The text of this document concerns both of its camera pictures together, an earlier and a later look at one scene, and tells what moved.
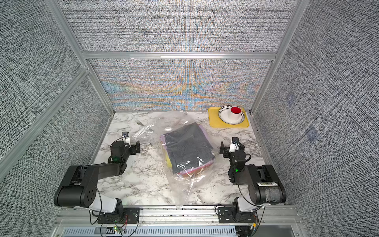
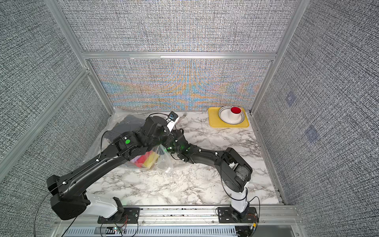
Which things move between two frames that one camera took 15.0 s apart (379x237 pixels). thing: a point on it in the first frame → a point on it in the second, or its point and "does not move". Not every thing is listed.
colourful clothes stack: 187,148 → 148,160
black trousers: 188,147 → 131,123
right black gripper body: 227,154 → 173,149
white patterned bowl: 223,114 does not move
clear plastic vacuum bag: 189,156 → 119,123
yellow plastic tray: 214,121 does not move
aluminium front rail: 178,216 does not move
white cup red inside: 235,113 does not move
